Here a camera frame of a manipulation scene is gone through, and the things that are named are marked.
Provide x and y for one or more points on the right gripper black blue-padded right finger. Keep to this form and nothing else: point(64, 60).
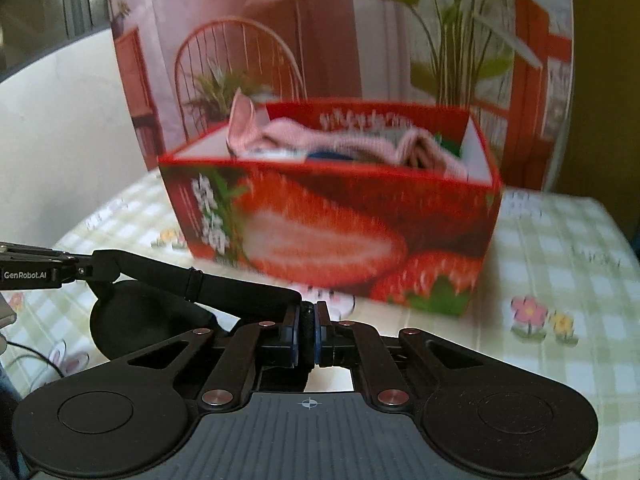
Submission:
point(359, 348)

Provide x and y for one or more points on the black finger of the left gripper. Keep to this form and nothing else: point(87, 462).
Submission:
point(101, 266)

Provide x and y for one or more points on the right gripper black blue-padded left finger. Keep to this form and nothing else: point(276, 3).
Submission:
point(267, 356)

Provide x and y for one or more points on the black headphones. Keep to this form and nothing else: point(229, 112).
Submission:
point(153, 301)

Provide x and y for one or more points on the blue plastic packet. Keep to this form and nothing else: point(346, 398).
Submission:
point(328, 156)

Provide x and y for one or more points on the pink knitted cloth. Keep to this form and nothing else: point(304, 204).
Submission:
point(283, 140)

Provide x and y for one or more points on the green tassel ornament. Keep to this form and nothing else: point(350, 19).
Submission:
point(451, 146)

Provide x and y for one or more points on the printed room backdrop poster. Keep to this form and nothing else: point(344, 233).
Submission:
point(509, 62)

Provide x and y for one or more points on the red strawberry cardboard box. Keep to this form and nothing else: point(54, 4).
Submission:
point(398, 235)

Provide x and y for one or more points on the green checkered tablecloth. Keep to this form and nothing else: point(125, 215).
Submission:
point(558, 295)

